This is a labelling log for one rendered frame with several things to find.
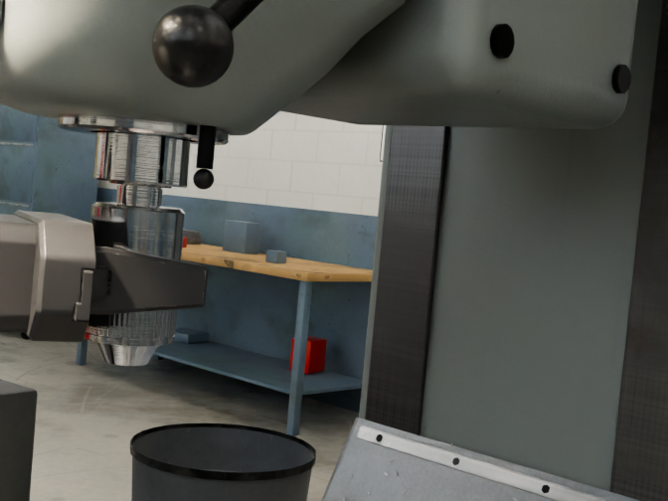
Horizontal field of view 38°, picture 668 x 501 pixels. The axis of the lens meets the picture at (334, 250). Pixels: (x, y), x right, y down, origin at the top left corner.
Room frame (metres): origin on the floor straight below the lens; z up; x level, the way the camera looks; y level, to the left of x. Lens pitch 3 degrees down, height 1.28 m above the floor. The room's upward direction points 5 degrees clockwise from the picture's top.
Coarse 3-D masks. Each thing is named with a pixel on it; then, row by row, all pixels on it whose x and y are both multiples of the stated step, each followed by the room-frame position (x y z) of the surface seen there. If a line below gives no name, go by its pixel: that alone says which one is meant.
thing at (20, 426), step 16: (0, 384) 0.76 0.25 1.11; (16, 384) 0.76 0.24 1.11; (0, 400) 0.72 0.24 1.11; (16, 400) 0.74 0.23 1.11; (32, 400) 0.75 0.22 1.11; (0, 416) 0.73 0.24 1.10; (16, 416) 0.74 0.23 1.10; (32, 416) 0.75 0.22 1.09; (0, 432) 0.73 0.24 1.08; (16, 432) 0.74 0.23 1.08; (32, 432) 0.75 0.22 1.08; (0, 448) 0.73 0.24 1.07; (16, 448) 0.74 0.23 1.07; (32, 448) 0.75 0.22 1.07; (0, 464) 0.73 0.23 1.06; (16, 464) 0.74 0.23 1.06; (0, 480) 0.73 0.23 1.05; (16, 480) 0.74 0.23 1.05; (0, 496) 0.73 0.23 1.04; (16, 496) 0.74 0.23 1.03
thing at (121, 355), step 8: (104, 344) 0.49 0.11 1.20; (104, 352) 0.49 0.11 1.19; (112, 352) 0.49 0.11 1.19; (120, 352) 0.49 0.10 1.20; (128, 352) 0.49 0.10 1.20; (136, 352) 0.49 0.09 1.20; (144, 352) 0.49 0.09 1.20; (152, 352) 0.50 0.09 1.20; (104, 360) 0.50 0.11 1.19; (112, 360) 0.49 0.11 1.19; (120, 360) 0.49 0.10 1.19; (128, 360) 0.49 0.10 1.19; (136, 360) 0.49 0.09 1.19; (144, 360) 0.49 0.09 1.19
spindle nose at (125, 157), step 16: (96, 144) 0.49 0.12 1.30; (112, 144) 0.48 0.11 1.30; (128, 144) 0.48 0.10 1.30; (144, 144) 0.48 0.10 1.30; (160, 144) 0.48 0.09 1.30; (176, 144) 0.49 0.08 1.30; (96, 160) 0.49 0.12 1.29; (112, 160) 0.48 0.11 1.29; (128, 160) 0.48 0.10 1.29; (144, 160) 0.48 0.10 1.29; (160, 160) 0.48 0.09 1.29; (176, 160) 0.49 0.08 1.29; (96, 176) 0.49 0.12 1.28; (112, 176) 0.48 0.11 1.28; (128, 176) 0.48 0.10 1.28; (144, 176) 0.48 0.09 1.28; (160, 176) 0.48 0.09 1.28; (176, 176) 0.49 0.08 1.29
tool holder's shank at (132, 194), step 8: (120, 184) 0.50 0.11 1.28; (128, 184) 0.49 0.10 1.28; (136, 184) 0.49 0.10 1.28; (144, 184) 0.49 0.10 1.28; (120, 192) 0.49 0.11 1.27; (128, 192) 0.49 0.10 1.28; (136, 192) 0.49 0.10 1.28; (144, 192) 0.49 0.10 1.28; (152, 192) 0.49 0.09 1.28; (160, 192) 0.50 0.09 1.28; (120, 200) 0.49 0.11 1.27; (128, 200) 0.49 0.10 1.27; (136, 200) 0.49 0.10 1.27; (144, 200) 0.49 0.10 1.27; (152, 200) 0.49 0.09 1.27; (160, 200) 0.50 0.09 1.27
